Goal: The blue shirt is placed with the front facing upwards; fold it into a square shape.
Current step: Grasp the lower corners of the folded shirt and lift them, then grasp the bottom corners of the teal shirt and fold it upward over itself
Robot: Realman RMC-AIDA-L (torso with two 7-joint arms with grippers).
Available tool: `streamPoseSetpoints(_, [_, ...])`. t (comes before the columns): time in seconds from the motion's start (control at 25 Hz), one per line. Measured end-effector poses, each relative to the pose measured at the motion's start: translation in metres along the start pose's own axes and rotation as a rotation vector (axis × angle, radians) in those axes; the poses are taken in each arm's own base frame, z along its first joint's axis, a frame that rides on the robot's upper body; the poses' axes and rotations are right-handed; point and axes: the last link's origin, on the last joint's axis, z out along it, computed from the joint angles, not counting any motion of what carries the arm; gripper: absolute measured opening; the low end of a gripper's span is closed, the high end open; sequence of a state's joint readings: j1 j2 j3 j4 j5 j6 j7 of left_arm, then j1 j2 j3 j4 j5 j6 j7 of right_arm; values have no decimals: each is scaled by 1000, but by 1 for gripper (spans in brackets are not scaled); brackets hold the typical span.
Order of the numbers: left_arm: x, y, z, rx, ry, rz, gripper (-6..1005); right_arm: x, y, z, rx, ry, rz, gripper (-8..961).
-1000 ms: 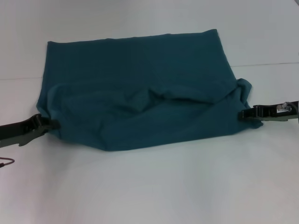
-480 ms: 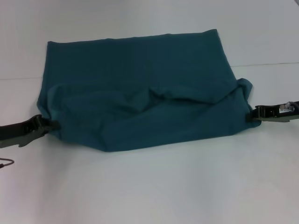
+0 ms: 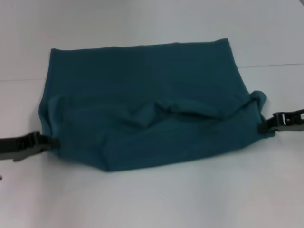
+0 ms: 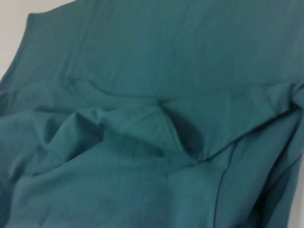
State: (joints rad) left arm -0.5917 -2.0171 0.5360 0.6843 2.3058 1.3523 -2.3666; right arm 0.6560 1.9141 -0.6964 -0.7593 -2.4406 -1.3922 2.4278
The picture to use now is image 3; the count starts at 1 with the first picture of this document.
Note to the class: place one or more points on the teal t-shirt with FREE print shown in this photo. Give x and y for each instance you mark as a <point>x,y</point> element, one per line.
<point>142,95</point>

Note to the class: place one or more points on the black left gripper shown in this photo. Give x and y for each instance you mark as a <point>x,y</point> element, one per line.
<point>16,148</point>

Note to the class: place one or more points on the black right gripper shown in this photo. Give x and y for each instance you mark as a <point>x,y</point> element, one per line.
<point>293,123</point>

